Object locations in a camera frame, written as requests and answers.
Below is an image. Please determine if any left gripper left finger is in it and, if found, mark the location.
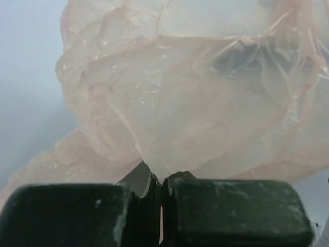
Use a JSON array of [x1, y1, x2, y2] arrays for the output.
[[1, 163, 161, 246]]

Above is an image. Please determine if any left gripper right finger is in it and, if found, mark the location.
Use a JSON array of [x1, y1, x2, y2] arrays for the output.
[[161, 172, 314, 246]]

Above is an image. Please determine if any pink plastic trash bag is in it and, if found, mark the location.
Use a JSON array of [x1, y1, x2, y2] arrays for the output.
[[1, 1, 328, 201]]

